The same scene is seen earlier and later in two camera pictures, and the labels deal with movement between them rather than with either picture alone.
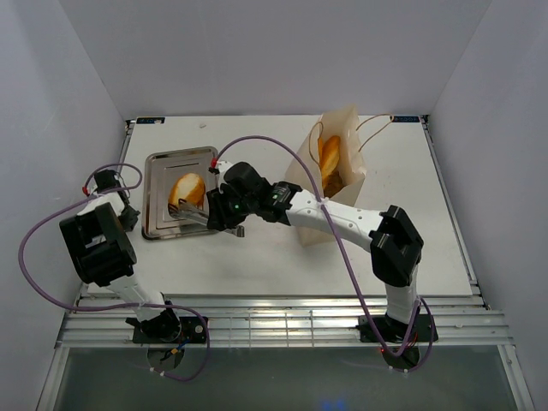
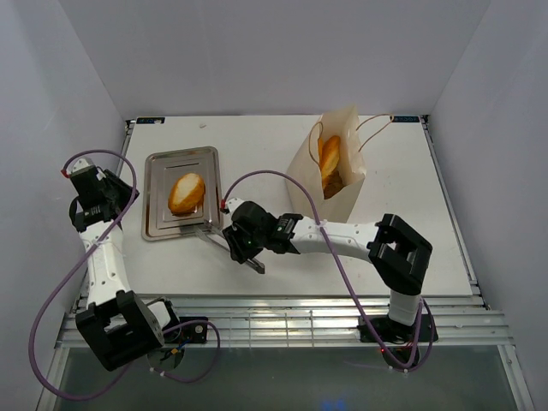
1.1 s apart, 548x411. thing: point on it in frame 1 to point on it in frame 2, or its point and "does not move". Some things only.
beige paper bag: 342,123 does not move
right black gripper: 219,217 to 239,252
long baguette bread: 321,147 does not move
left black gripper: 131,219 to 126,189
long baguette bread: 330,156 does not move
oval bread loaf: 188,187 does not move
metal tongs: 188,211 to 208,230
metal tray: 162,168 does not move
